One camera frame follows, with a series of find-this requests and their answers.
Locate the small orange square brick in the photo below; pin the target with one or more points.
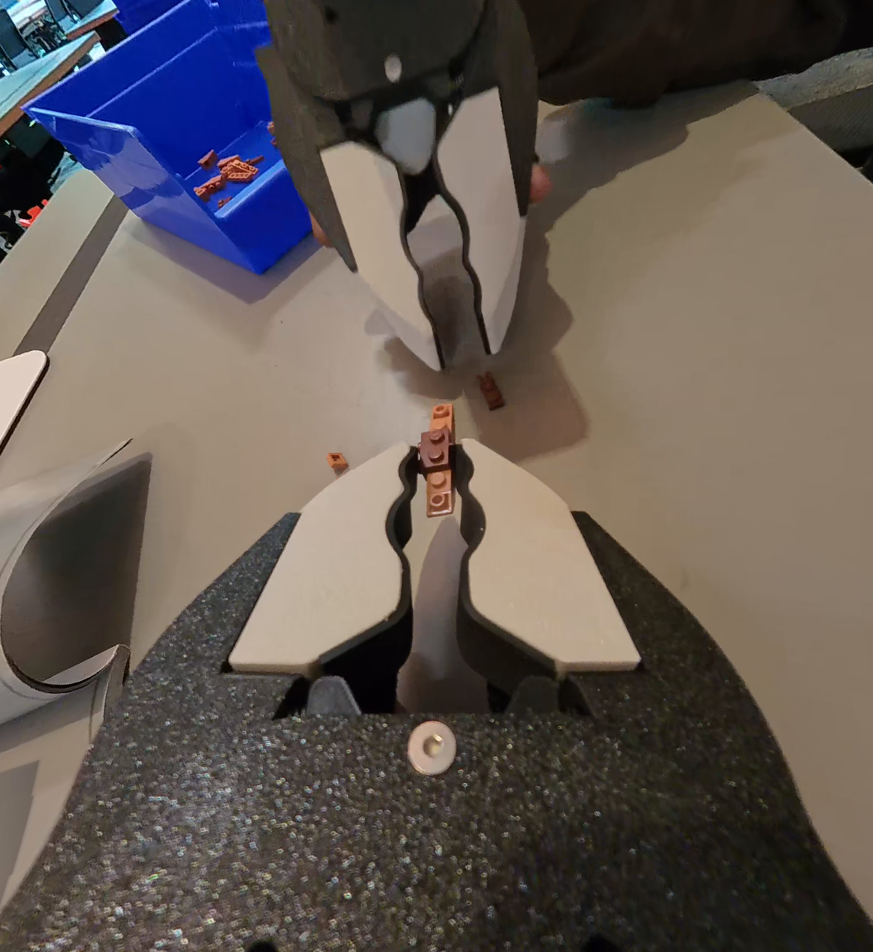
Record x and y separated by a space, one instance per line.
339 461

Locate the wooden office table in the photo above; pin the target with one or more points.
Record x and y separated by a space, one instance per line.
5 104

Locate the heap of orange bricks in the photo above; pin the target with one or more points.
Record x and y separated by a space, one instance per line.
228 176

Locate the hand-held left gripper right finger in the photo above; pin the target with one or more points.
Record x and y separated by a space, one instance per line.
548 580

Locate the brown brick assembly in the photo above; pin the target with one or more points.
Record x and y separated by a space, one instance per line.
440 499

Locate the brick instruction booklet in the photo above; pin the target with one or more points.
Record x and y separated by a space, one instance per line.
35 595

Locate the stack of blue bins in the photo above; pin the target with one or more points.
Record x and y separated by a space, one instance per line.
139 12

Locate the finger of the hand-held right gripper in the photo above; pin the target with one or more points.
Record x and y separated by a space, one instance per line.
377 223
493 208

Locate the grey desk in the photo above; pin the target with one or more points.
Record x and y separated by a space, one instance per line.
734 372

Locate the person's right forearm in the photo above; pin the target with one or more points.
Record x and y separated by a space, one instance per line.
705 45

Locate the blue plastic bin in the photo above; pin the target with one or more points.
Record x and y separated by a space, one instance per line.
139 134

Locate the brown clip plate brick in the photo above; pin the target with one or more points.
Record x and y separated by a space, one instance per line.
490 391

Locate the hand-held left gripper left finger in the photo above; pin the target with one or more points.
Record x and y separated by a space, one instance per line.
325 588

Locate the dark brown small brick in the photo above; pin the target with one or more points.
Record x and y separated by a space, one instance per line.
435 446

